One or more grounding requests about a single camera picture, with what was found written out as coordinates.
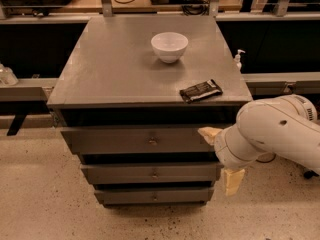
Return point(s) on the clear plastic bottle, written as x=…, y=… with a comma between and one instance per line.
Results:
x=7, y=77

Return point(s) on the white pump dispenser bottle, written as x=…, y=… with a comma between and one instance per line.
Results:
x=237, y=58

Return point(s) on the white ceramic bowl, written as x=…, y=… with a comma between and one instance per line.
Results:
x=169, y=46

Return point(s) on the black snack packet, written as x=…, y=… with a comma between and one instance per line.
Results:
x=200, y=91

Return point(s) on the grey drawer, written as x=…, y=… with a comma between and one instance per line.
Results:
x=151, y=172
x=154, y=195
x=135, y=139

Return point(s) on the grey top drawer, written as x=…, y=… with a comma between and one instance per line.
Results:
x=135, y=139

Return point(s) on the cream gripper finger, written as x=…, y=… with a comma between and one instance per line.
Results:
x=209, y=134
x=232, y=180

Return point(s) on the grey middle drawer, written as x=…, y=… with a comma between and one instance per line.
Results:
x=151, y=172

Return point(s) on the grey bottom drawer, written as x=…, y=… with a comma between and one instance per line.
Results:
x=154, y=195

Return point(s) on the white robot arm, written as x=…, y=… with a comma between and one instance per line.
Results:
x=286, y=126

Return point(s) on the grey drawer cabinet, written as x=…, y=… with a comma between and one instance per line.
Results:
x=114, y=78

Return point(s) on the black wheeled stand base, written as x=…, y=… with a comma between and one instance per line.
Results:
x=308, y=174

